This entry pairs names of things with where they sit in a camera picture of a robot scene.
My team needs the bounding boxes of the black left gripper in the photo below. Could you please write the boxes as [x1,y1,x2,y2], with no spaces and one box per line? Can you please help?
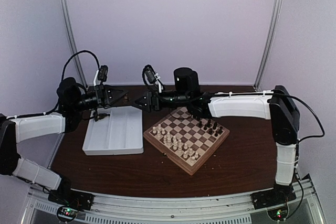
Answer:
[72,83,128,112]

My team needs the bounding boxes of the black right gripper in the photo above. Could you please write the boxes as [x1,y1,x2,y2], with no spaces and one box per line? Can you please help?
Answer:
[128,90,190,113]

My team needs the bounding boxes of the wooden chess board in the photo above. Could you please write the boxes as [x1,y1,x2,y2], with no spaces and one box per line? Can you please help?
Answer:
[143,108,230,175]

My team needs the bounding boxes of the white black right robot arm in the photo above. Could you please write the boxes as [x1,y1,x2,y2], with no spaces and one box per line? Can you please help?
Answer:
[135,65,300,204]

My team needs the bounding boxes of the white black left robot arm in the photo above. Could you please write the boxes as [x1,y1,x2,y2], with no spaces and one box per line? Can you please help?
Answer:
[1,77,127,205]

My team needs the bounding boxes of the pile of dark chess pieces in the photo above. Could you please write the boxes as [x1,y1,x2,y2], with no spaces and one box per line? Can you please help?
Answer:
[94,113,110,122]

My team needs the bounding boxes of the white chess pieces group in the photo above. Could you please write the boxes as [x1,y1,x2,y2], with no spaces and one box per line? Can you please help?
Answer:
[146,123,205,167]

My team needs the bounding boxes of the left controller board with LEDs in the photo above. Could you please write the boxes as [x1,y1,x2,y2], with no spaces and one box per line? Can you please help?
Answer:
[56,206,79,222]

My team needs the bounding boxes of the controller board with leds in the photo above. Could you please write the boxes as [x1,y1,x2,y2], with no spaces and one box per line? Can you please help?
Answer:
[267,205,289,221]
[56,206,79,222]

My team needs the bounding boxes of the right controller board with LEDs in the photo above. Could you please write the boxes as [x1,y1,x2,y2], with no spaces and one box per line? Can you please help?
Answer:
[267,205,289,221]

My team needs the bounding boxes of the white plastic sorting tray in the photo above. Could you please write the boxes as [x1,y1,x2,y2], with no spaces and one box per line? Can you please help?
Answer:
[82,106,144,156]

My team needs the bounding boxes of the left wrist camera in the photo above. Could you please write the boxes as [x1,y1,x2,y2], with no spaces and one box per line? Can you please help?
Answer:
[93,65,108,87]

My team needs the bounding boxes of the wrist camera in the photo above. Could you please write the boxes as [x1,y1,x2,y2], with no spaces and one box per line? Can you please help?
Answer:
[93,65,108,87]
[145,66,164,93]

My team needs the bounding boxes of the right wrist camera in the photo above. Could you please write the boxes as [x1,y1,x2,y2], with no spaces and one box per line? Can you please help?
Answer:
[145,66,164,93]

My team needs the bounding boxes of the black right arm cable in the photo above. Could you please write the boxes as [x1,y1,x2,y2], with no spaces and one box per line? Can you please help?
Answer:
[141,64,326,217]

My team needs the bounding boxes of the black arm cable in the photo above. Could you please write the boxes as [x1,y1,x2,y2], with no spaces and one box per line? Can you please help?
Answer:
[141,64,326,217]
[52,50,102,112]

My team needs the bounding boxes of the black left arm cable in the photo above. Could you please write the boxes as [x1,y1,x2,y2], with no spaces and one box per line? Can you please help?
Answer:
[52,50,102,112]

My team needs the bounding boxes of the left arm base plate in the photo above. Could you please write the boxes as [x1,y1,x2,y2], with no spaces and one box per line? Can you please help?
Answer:
[48,190,94,211]

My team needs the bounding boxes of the aluminium left corner post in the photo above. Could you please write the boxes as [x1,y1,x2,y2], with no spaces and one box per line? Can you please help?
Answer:
[60,0,87,87]

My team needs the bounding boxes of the aluminium corner post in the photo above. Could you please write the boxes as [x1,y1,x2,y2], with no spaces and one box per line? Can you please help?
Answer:
[254,0,283,91]
[60,0,87,87]

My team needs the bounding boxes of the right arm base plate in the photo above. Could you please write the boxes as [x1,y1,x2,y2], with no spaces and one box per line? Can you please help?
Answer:
[251,188,297,210]

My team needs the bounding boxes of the aluminium right corner post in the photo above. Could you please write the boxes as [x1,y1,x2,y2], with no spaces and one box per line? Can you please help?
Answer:
[254,0,283,91]

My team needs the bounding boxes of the aluminium front frame rail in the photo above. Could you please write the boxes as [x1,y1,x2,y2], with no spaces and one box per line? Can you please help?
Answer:
[20,174,320,224]

